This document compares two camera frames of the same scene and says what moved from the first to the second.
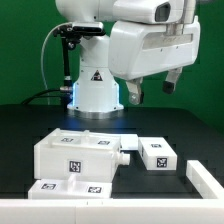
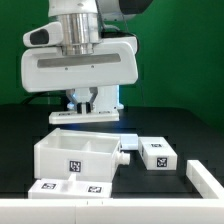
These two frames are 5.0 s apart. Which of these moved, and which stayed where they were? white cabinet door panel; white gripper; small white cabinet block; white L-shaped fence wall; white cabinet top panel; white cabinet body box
Moved: white gripper; white cabinet top panel
Stayed: white cabinet door panel; white L-shaped fence wall; small white cabinet block; white cabinet body box
